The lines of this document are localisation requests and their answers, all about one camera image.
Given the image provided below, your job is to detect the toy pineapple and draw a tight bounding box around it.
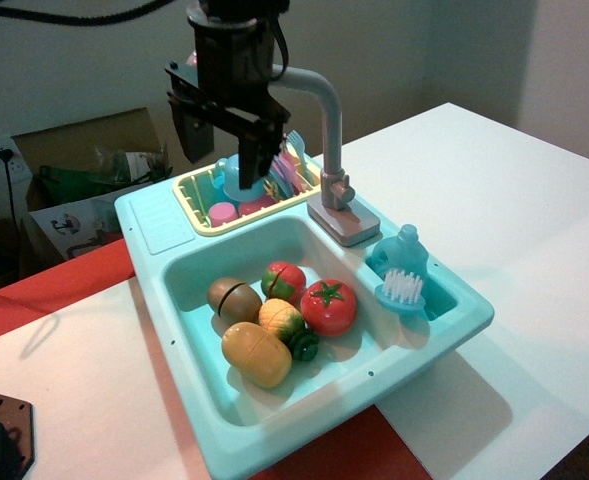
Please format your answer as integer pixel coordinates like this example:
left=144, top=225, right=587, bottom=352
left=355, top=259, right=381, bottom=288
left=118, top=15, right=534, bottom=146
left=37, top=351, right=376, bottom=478
left=258, top=298, right=320, bottom=362

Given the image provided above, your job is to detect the red green toy apple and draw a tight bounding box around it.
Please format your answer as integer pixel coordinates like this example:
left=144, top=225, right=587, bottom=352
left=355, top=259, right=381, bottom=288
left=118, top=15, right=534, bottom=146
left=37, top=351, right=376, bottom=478
left=261, top=261, right=307, bottom=305

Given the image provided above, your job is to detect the blue toy fork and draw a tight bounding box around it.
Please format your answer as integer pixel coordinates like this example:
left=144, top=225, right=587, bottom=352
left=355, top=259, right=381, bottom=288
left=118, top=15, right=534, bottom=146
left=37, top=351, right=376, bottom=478
left=287, top=130, right=313, bottom=185

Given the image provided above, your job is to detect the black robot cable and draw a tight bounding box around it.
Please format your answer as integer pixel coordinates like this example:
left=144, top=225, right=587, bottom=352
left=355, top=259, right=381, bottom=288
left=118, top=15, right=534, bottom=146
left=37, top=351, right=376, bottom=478
left=0, top=0, right=175, bottom=27

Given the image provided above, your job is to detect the yellow dish rack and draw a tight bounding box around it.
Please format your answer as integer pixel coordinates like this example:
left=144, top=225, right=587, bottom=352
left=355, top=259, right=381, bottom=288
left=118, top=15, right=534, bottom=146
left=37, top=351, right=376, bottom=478
left=172, top=155, right=321, bottom=237

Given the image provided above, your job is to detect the blue toy cup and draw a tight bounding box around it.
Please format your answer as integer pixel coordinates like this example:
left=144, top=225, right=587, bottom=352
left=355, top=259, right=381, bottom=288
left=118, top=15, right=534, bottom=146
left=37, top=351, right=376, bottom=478
left=214, top=154, right=265, bottom=203

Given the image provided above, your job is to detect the blue toy plate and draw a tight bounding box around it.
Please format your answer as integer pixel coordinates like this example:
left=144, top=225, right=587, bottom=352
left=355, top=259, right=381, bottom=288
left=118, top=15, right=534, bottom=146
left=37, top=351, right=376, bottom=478
left=269, top=156, right=295, bottom=199

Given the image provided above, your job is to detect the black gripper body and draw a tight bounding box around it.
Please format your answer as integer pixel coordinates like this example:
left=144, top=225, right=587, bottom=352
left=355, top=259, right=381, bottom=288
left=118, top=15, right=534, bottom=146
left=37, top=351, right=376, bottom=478
left=166, top=1, right=290, bottom=131

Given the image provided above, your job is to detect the red toy cup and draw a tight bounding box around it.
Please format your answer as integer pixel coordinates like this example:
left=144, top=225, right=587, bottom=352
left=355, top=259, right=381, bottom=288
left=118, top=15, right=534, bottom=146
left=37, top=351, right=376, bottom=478
left=238, top=194, right=275, bottom=217

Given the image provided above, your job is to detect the turquoise toy sink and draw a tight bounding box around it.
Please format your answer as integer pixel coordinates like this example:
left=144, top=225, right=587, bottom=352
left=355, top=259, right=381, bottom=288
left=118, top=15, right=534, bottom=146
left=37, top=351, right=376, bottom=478
left=115, top=177, right=494, bottom=479

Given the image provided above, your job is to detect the cardboard box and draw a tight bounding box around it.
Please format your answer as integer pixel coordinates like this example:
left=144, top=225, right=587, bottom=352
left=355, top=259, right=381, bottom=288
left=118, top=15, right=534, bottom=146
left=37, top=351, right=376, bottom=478
left=15, top=108, right=171, bottom=277

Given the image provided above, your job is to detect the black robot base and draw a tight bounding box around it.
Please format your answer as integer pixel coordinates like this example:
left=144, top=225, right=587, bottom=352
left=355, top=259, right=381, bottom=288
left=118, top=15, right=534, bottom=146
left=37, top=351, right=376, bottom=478
left=0, top=394, right=35, bottom=479

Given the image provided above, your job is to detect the red toy tomato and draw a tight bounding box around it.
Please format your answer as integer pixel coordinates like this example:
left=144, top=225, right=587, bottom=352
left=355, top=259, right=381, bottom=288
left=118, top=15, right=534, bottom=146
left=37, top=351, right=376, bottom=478
left=300, top=279, right=357, bottom=337

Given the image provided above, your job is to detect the black power cable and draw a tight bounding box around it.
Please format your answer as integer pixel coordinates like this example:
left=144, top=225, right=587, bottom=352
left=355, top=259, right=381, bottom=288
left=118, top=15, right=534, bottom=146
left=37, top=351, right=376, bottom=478
left=0, top=148, right=21, bottom=236

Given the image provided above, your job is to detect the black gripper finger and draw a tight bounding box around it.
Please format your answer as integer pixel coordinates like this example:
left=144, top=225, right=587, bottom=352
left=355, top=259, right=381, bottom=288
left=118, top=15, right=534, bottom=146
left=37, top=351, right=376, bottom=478
left=168, top=97, right=215, bottom=163
left=238, top=127, right=283, bottom=189

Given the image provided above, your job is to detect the pink toy cup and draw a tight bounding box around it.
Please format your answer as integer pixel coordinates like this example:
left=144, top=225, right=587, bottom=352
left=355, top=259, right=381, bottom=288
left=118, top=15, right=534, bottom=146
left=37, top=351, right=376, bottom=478
left=208, top=202, right=238, bottom=228

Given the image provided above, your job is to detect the white wall outlet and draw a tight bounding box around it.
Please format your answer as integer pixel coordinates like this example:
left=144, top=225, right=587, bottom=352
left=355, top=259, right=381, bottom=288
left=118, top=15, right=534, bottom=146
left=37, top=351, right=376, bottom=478
left=0, top=134, right=32, bottom=184

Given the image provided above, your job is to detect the red mat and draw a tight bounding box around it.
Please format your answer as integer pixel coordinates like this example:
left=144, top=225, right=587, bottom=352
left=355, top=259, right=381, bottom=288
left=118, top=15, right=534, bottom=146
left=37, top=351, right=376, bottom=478
left=0, top=240, right=135, bottom=336

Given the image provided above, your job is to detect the brown toy kiwi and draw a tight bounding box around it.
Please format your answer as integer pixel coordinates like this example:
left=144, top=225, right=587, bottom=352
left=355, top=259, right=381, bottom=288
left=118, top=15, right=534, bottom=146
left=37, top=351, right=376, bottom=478
left=207, top=277, right=262, bottom=325

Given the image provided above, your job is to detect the grey toy faucet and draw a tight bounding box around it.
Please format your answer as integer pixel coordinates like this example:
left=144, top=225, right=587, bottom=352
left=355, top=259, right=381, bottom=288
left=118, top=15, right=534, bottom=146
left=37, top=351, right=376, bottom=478
left=272, top=64, right=380, bottom=247

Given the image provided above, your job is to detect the blue scrub brush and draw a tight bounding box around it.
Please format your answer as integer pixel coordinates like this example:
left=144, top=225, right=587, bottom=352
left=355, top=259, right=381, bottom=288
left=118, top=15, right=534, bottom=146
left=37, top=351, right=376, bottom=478
left=374, top=268, right=426, bottom=314

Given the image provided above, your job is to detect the yellow toy potato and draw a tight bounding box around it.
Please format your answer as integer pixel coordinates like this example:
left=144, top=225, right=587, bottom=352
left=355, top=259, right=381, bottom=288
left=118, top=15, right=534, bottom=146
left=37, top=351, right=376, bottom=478
left=221, top=322, right=292, bottom=389

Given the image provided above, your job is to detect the blue toy soap bottle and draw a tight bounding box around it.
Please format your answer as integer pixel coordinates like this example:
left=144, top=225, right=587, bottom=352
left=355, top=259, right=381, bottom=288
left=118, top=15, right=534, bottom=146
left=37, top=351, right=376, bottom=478
left=366, top=224, right=429, bottom=280

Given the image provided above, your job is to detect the pink toy plate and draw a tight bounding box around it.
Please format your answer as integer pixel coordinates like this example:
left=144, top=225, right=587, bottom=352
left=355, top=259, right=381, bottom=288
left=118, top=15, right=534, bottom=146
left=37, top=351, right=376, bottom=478
left=274, top=148, right=306, bottom=194

